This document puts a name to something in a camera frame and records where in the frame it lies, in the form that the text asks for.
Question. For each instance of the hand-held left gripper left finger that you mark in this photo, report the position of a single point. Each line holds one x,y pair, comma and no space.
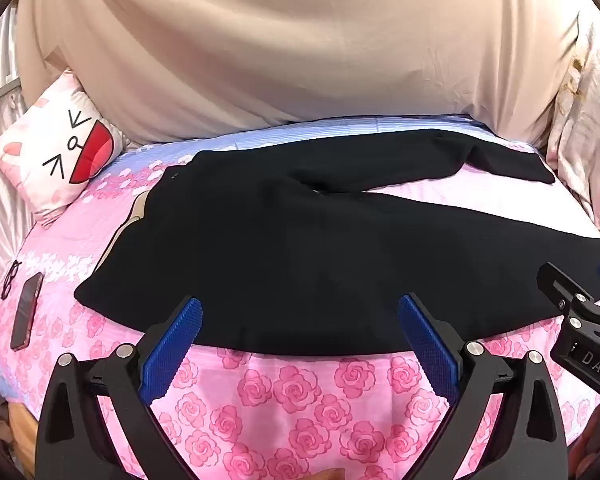
172,350

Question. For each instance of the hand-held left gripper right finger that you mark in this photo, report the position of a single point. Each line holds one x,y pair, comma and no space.
427,345

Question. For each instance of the black pants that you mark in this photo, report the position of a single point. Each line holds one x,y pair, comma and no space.
280,260

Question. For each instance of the pink rose print bed sheet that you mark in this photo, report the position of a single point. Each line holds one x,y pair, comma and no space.
290,410

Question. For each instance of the cream floral blanket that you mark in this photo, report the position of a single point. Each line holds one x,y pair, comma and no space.
590,135

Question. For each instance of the dark smartphone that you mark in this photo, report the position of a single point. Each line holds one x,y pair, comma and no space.
26,312

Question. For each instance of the black eyeglasses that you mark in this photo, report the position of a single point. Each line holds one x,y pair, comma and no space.
11,274

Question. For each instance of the white satin curtain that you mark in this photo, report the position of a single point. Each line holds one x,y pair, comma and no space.
0,200

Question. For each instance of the cat face pillow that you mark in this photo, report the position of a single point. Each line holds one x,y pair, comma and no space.
35,160

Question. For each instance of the beige hanging cloth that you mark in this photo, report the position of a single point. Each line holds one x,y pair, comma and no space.
280,35

